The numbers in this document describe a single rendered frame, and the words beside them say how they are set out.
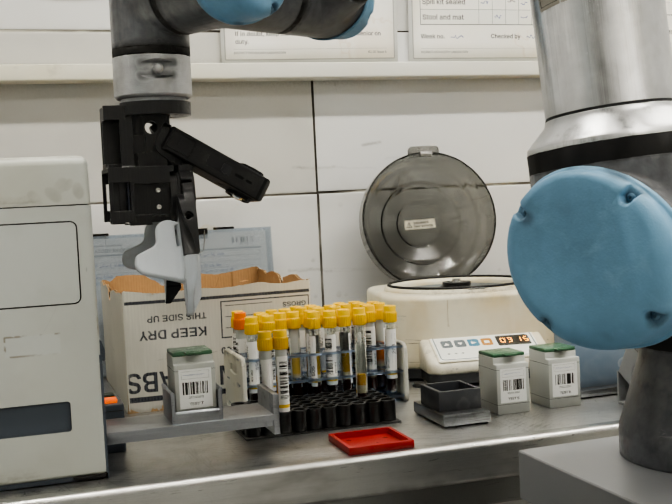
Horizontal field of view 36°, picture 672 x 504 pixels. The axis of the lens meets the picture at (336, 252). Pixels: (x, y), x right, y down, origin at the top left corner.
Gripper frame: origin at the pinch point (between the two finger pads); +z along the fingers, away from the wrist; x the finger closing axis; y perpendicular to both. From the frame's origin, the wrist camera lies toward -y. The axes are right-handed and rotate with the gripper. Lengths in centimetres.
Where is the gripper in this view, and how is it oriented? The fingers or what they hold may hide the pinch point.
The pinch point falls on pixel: (186, 306)
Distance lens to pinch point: 103.3
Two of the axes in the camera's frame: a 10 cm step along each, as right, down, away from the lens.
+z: 0.4, 10.0, 0.6
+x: 3.1, 0.4, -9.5
